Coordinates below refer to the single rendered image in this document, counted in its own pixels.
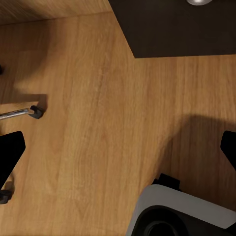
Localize swivel chair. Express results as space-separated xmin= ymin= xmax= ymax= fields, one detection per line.
xmin=0 ymin=68 xmax=44 ymax=205

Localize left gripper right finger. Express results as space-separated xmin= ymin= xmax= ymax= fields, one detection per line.
xmin=220 ymin=131 xmax=236 ymax=170

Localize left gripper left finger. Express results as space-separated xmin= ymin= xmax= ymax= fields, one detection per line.
xmin=0 ymin=131 xmax=26 ymax=190

